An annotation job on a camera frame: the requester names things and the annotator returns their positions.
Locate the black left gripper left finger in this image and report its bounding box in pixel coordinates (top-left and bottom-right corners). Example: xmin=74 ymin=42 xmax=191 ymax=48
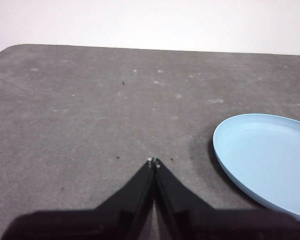
xmin=1 ymin=156 xmax=155 ymax=240

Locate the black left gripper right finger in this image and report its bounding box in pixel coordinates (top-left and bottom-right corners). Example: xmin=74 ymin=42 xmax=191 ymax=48
xmin=154 ymin=157 xmax=300 ymax=240

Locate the light blue round plate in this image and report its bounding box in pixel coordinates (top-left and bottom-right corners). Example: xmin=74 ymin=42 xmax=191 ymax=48
xmin=212 ymin=113 xmax=300 ymax=225

